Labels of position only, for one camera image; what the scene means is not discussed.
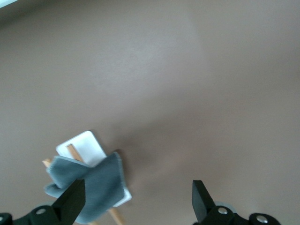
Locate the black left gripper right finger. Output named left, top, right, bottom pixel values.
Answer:
left=192, top=180, right=281, bottom=225

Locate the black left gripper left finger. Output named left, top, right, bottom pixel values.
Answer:
left=0, top=179, right=86, bottom=225

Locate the pink and grey microfibre towel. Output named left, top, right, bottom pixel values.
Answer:
left=44, top=151, right=125, bottom=225

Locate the wooden chopsticks pair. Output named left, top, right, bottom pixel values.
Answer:
left=42, top=130, right=132, bottom=225

